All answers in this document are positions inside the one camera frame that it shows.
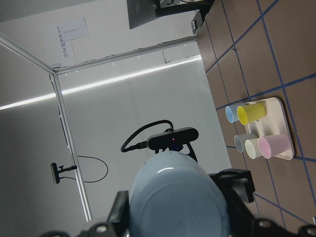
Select cream plastic tray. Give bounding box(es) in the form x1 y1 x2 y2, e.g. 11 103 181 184
245 97 295 160

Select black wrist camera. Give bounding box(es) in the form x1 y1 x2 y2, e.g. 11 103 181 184
147 127 199 151

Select pink plastic cup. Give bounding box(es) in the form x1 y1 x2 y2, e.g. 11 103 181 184
258 134 291 158

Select yellow plastic cup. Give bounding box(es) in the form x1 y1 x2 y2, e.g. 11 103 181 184
237 103 266 125

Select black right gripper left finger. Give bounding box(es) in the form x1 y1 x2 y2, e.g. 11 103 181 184
107 191 129 229

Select black overhead camera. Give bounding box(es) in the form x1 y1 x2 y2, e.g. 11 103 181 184
50 162 77 184

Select light blue plastic cup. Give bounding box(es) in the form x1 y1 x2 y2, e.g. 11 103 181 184
129 151 230 237

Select cream white plastic cup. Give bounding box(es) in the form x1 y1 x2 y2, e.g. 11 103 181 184
245 138 262 159

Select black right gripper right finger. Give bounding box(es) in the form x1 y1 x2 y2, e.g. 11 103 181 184
209 168 255 222

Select grey plastic cup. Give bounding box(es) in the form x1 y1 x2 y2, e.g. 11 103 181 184
234 133 258 153

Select black computer monitor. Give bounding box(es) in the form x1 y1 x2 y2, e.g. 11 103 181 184
126 0 214 29

